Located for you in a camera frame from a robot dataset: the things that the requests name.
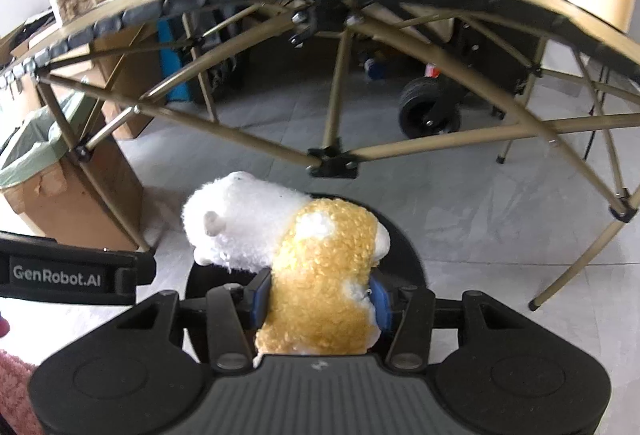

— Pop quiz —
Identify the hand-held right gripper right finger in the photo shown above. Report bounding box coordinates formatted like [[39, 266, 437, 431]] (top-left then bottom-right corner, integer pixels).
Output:
[[369, 267, 533, 372]]

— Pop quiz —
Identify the pink fleece clothing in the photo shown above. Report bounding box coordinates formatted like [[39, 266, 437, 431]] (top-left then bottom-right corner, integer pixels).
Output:
[[0, 349, 45, 435]]

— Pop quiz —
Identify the cardboard box with liner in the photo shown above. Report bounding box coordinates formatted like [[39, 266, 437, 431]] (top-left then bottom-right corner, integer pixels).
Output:
[[0, 92, 151, 252]]

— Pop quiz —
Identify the white and yellow plush toy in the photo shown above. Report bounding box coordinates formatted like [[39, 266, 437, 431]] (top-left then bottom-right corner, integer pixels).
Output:
[[181, 171, 392, 357]]

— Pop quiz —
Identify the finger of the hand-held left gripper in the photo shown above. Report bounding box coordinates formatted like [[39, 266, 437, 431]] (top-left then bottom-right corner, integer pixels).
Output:
[[116, 249, 157, 290]]

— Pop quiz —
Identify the black round trash bin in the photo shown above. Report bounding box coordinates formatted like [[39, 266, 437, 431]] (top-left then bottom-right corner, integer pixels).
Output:
[[184, 192, 427, 366]]

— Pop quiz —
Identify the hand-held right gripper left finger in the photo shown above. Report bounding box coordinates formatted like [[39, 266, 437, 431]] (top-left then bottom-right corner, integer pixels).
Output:
[[115, 267, 274, 372]]

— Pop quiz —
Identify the plain cardboard box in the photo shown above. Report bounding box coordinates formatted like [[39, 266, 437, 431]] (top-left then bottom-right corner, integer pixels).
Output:
[[90, 22, 153, 139]]

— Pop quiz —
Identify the green plastic liner bag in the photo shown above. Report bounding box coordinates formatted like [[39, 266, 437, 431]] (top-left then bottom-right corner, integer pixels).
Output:
[[0, 92, 101, 188]]

